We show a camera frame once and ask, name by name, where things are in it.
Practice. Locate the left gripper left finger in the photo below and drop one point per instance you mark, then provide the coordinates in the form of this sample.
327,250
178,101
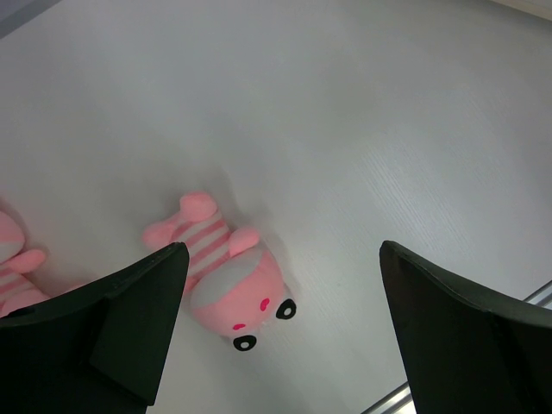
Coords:
100,348

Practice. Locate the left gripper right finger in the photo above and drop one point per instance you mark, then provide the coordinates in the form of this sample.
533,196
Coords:
413,284

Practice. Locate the pink striped plush centre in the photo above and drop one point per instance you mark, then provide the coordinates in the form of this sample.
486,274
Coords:
234,285

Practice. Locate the pink striped plush near wall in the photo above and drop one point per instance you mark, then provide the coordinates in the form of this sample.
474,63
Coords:
17,290

